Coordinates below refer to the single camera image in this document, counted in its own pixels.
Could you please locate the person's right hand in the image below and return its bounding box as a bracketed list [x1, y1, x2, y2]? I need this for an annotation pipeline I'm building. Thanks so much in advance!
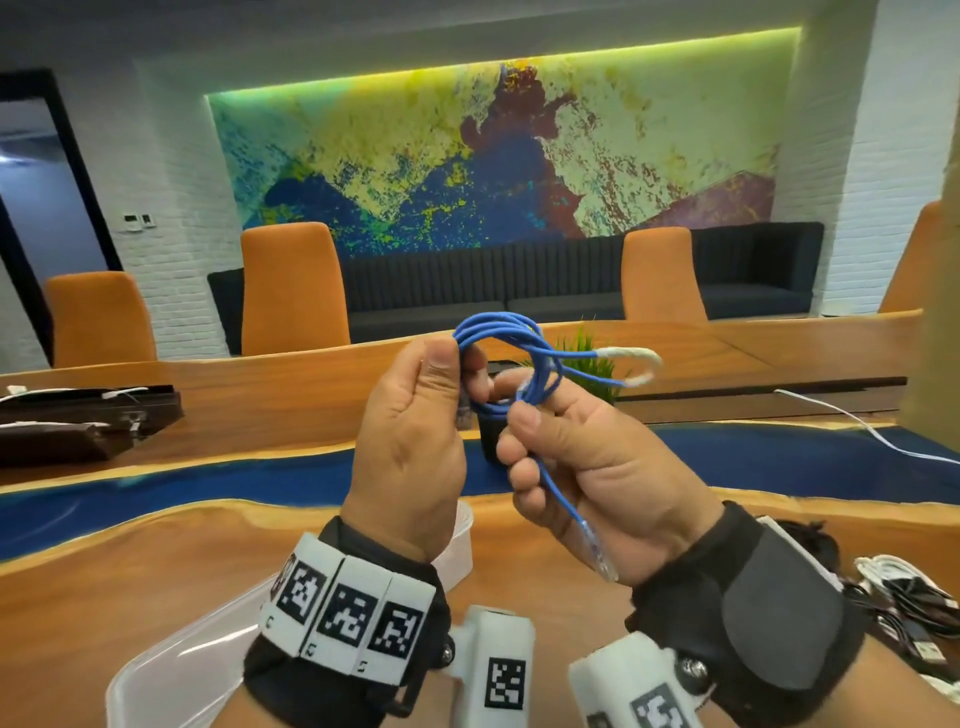
[494, 367, 725, 588]

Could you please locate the person's left hand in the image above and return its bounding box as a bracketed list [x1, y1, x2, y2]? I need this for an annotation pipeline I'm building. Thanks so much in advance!
[341, 335, 496, 565]

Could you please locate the blue network cable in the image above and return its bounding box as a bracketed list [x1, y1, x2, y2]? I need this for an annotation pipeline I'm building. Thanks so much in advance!
[452, 311, 665, 585]

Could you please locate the black braided cable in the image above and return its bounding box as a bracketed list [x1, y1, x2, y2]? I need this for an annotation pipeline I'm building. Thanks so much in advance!
[776, 518, 843, 575]

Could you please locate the long white charging cable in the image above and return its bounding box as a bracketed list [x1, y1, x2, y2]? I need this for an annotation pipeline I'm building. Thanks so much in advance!
[773, 388, 960, 468]

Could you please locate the thin black cable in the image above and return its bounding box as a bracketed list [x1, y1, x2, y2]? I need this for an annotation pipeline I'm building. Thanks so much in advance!
[843, 581, 960, 665]

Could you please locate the clear plastic container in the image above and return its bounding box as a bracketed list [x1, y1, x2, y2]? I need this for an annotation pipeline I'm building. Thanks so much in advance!
[104, 500, 475, 728]

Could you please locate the person's left forearm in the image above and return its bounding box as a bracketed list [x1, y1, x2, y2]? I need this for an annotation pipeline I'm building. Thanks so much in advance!
[213, 682, 286, 728]

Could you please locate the green potted plant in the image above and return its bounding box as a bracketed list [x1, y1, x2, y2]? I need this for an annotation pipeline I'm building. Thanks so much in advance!
[524, 322, 624, 406]

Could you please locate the black sofa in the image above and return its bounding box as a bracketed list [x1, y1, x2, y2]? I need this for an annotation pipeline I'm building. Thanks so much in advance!
[207, 221, 825, 355]

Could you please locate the orange chair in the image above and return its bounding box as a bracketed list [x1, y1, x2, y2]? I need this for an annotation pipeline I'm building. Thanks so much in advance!
[877, 200, 943, 315]
[43, 271, 159, 369]
[620, 227, 709, 324]
[239, 221, 352, 358]

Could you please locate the wooden table with blue inlay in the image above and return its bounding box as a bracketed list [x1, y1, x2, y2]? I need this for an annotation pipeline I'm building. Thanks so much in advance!
[0, 311, 960, 728]

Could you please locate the black left wristband with markers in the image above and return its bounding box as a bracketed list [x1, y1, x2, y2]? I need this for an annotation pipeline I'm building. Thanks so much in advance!
[243, 517, 453, 728]

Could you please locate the dark framed glass door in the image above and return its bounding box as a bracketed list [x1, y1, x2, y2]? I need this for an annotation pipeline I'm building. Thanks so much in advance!
[0, 68, 124, 369]

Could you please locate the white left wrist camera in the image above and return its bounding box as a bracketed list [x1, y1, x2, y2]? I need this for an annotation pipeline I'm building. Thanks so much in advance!
[442, 605, 538, 728]

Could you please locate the colourful abstract wall painting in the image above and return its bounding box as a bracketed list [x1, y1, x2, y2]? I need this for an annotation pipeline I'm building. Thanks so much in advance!
[206, 31, 800, 260]

